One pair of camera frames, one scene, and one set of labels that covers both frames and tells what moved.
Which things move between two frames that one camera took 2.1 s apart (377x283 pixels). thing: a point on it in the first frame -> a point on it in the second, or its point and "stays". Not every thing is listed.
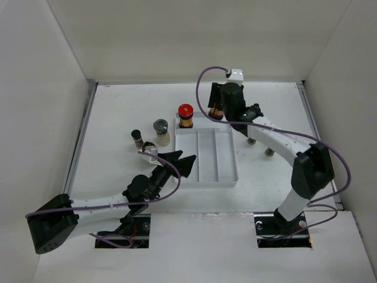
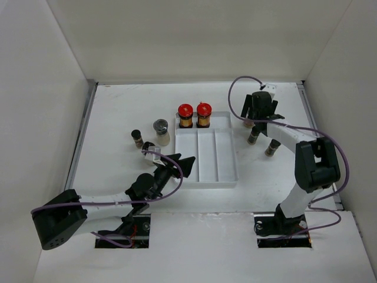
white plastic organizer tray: [214, 144] stays
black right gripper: [216, 91] -> [248, 103]
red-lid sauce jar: [185, 112] stays
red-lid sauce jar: [217, 115] -> [204, 111]
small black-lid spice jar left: [138, 138] stays
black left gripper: [183, 165] stays
